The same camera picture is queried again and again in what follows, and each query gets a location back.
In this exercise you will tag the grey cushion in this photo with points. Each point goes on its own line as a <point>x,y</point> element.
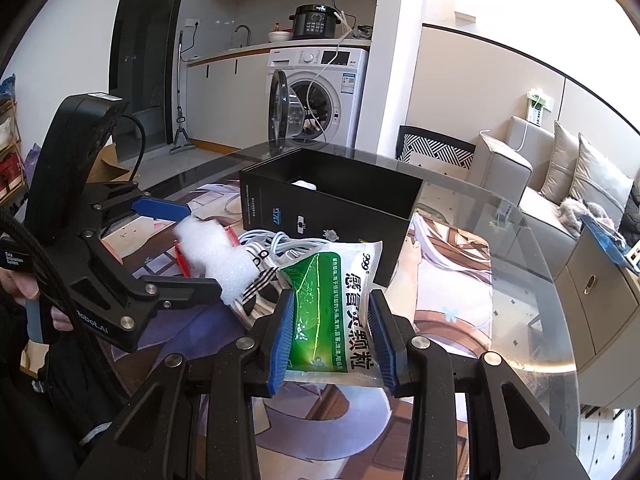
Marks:
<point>597,180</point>
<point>560,165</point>

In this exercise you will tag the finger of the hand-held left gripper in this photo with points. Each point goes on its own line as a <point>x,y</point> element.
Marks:
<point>190,292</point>
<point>160,208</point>

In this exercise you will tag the flat mop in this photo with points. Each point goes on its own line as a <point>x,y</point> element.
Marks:
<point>180,140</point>

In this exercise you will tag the black white patterned chair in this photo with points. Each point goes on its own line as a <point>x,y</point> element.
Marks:
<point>435,152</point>

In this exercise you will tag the purple plastic bag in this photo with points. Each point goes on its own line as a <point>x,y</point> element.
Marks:
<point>34,154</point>

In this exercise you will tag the person's left hand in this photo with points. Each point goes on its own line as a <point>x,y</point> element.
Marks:
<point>17,282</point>

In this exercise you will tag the green medicine packet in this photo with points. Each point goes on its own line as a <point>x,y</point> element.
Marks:
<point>320,310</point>

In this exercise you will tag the white bowl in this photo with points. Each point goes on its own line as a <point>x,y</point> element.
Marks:
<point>280,36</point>

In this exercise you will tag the black pressure cooker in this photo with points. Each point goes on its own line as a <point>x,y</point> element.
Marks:
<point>315,22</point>

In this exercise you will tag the kitchen faucet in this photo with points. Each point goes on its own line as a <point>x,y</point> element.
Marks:
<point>247,37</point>

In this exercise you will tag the wooden shoe rack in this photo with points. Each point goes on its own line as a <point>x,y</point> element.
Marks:
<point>10,160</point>

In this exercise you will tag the white washing machine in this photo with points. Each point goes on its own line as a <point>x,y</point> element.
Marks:
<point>345,115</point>

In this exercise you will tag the beige sofa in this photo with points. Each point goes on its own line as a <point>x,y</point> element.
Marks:
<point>505,170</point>

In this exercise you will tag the white foam wrap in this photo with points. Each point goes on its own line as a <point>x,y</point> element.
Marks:
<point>215,255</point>

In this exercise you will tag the person's left forearm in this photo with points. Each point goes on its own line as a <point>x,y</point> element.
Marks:
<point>60,395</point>

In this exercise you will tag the beige side cabinet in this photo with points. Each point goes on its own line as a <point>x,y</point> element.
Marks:
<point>600,300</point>

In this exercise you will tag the grey fluffy cloth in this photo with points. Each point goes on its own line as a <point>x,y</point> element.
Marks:
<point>570,210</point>

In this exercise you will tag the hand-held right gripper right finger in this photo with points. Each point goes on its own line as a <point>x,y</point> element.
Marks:
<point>382,340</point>

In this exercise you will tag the black cardboard box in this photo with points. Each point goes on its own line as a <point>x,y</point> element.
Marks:
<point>340,215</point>

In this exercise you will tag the printed table mat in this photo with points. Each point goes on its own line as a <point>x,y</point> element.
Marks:
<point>440,280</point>

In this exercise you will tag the small white item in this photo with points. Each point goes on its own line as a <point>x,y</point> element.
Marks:
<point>305,185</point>

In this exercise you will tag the brown cardboard box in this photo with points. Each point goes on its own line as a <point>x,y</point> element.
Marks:
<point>112,165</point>

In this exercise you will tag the white base cabinets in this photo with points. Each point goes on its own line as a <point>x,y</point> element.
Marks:
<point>225,100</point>

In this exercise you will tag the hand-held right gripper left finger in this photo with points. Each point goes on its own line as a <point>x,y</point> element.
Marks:
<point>282,345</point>

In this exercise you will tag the red white plastic bag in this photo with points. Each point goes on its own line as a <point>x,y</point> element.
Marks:
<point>182,260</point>

